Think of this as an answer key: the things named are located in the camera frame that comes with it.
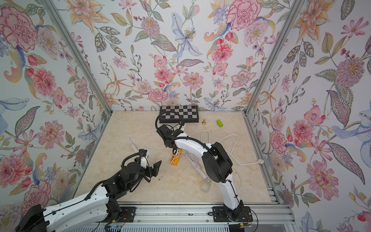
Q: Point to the aluminium mounting rail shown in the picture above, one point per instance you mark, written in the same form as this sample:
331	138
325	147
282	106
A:
198	213

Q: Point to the orange power strip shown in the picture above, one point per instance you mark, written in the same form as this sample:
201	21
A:
175	157

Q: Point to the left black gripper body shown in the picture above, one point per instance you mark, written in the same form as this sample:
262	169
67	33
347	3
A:
146	171

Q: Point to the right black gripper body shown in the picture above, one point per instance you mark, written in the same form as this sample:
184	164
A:
168	143

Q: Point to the green plastic cap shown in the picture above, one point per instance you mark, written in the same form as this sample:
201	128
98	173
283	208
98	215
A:
219	122

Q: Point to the white electric toothbrush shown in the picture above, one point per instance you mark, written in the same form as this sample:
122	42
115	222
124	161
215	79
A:
195	163
133	146

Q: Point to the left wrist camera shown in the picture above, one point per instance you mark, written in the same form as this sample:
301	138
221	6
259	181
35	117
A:
143	158

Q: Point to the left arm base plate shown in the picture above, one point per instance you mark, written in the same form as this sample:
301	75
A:
125	215

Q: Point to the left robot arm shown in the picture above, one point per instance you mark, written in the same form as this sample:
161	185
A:
98	205

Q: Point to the black white chessboard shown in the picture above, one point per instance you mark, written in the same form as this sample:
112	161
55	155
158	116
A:
172	114

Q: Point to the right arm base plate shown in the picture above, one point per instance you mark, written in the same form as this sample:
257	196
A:
222	214

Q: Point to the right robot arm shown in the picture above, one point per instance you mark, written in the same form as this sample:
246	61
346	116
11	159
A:
217	164

